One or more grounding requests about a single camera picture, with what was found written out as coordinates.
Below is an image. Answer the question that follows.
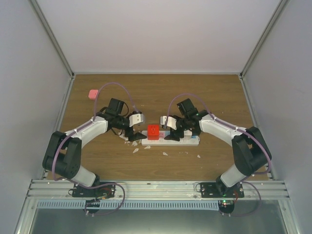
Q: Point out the red cube socket adapter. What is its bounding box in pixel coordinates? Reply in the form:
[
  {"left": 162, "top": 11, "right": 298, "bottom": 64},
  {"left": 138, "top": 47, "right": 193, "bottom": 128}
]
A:
[{"left": 147, "top": 124, "right": 159, "bottom": 140}]

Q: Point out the pink plug adapter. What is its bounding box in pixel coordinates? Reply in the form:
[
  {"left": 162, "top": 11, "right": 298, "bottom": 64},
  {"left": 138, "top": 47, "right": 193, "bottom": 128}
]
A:
[{"left": 88, "top": 89, "right": 98, "bottom": 100}]

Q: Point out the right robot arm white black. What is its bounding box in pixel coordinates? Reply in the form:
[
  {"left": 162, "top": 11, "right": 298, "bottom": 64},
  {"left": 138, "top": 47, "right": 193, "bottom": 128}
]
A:
[{"left": 162, "top": 98, "right": 272, "bottom": 197}]

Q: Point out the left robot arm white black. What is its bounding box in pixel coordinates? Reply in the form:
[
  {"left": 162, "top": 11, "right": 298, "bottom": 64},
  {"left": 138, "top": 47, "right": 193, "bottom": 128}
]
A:
[{"left": 42, "top": 98, "right": 147, "bottom": 197}]

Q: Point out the black plug adapter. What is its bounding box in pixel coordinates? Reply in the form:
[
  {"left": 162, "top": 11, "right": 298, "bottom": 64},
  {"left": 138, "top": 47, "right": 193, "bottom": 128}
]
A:
[{"left": 191, "top": 127, "right": 201, "bottom": 136}]

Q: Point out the white cartoon cube adapter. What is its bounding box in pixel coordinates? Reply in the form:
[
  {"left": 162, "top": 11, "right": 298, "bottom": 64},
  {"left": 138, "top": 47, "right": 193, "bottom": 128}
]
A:
[{"left": 183, "top": 130, "right": 193, "bottom": 140}]

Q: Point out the white power strip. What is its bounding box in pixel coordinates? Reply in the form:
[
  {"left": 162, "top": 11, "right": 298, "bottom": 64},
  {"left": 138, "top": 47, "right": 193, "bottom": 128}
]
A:
[{"left": 141, "top": 136, "right": 200, "bottom": 146}]

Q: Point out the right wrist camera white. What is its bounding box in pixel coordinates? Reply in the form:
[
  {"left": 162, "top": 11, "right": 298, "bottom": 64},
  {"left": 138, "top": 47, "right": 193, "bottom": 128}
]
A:
[{"left": 160, "top": 116, "right": 177, "bottom": 130}]

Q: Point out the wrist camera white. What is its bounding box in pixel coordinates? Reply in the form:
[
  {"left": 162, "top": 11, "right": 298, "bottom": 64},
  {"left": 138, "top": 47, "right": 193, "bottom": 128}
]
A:
[
  {"left": 160, "top": 116, "right": 177, "bottom": 130},
  {"left": 128, "top": 112, "right": 145, "bottom": 127}
]

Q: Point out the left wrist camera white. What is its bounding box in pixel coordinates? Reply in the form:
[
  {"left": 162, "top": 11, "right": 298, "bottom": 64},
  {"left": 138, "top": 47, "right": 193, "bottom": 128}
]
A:
[{"left": 128, "top": 112, "right": 145, "bottom": 127}]

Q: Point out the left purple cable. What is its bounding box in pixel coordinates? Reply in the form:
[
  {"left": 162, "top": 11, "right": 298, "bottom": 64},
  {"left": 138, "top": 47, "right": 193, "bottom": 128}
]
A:
[{"left": 52, "top": 82, "right": 142, "bottom": 181}]

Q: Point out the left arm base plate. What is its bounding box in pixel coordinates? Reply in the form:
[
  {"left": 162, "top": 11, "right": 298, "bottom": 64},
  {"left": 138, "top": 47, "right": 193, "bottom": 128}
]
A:
[{"left": 68, "top": 184, "right": 116, "bottom": 199}]

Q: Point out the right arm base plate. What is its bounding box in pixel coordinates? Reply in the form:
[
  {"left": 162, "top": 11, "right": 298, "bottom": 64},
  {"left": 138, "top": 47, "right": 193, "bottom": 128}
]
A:
[{"left": 199, "top": 182, "right": 245, "bottom": 198}]

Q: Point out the slotted cable duct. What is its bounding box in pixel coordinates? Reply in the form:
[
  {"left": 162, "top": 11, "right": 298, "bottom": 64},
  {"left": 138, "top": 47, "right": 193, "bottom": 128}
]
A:
[{"left": 37, "top": 199, "right": 219, "bottom": 211}]

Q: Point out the aluminium rail front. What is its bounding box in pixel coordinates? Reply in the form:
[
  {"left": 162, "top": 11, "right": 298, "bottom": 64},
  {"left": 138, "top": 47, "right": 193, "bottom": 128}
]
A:
[{"left": 26, "top": 180, "right": 290, "bottom": 200}]

